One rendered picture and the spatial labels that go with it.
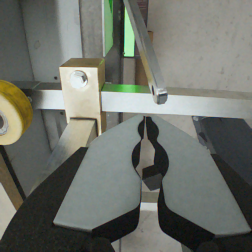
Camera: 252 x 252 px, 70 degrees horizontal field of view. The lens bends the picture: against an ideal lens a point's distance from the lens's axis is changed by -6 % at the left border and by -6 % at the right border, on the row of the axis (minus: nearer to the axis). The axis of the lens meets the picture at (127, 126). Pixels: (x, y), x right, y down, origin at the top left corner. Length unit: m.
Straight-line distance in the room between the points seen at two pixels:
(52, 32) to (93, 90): 0.28
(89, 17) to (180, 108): 0.24
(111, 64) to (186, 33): 0.76
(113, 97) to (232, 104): 0.16
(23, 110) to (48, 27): 0.29
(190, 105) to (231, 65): 0.98
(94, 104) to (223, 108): 0.18
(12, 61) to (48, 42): 0.10
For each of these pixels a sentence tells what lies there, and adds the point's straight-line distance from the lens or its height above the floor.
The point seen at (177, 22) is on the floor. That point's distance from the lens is 1.10.
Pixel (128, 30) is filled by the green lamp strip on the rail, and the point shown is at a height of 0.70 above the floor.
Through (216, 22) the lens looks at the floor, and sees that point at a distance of 1.16.
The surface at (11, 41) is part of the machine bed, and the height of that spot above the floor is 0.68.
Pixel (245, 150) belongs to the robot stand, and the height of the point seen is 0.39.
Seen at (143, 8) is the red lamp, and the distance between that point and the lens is 0.38.
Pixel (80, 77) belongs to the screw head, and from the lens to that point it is 0.24.
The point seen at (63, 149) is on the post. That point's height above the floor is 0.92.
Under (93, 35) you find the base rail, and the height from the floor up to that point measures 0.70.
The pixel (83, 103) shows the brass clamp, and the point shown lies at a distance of 0.26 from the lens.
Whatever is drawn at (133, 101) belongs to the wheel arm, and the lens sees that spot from 0.26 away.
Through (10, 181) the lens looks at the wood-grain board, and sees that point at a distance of 0.39.
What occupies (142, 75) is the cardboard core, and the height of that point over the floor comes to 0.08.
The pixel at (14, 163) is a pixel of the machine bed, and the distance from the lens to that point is 0.50.
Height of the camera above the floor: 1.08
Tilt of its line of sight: 57 degrees down
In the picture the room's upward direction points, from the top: 174 degrees counter-clockwise
